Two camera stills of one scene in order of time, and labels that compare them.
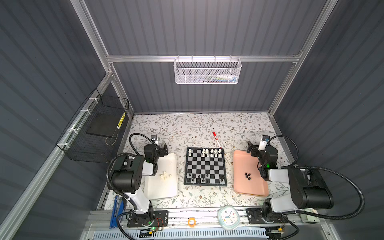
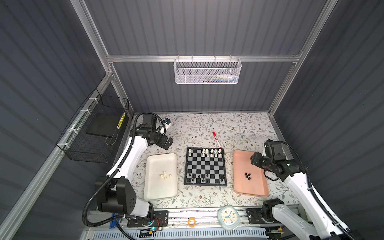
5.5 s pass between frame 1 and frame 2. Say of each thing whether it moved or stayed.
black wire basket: stayed
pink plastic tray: stayed
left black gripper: moved
